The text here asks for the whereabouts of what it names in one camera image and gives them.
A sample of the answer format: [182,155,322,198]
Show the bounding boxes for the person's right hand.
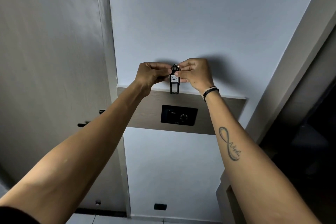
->
[174,58,215,95]

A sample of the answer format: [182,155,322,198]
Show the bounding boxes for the person's left hand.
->
[134,62,173,98]

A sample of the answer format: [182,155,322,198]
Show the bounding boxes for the black key tag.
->
[170,65,180,95]

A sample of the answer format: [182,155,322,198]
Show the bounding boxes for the person's left forearm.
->
[0,81,153,224]

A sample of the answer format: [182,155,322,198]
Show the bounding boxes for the person's right forearm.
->
[202,89,322,224]

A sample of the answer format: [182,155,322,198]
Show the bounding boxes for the grey door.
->
[0,0,127,212]

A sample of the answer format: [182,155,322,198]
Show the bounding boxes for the black wrist bracelet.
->
[202,86,219,102]

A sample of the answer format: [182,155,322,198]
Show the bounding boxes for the wooden wall panel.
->
[117,87,247,135]

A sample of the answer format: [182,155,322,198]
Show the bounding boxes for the black wall switch panel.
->
[160,105,198,127]

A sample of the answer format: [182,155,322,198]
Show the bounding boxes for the black door handle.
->
[77,110,106,128]

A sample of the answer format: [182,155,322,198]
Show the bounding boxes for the white door frame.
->
[215,0,336,224]

